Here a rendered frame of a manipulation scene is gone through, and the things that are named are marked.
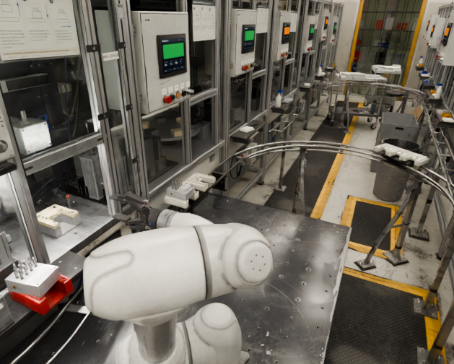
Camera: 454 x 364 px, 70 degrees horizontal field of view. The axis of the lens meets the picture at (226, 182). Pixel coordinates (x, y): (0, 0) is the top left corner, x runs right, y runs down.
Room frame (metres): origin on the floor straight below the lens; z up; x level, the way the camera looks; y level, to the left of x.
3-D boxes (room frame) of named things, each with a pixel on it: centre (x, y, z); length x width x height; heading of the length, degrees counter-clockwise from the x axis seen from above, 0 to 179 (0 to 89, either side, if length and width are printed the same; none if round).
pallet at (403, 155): (2.36, -1.34, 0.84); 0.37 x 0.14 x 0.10; 34
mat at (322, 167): (5.23, -1.74, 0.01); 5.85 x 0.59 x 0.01; 156
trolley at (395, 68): (7.00, -3.22, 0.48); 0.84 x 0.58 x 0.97; 164
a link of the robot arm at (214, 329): (0.73, 0.03, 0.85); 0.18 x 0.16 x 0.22; 108
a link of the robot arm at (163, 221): (0.98, 0.21, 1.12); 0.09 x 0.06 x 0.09; 156
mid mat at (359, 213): (2.67, -1.42, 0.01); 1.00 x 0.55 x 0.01; 156
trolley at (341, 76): (6.01, -2.32, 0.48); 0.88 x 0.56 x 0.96; 84
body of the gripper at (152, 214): (1.01, 0.27, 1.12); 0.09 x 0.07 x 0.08; 66
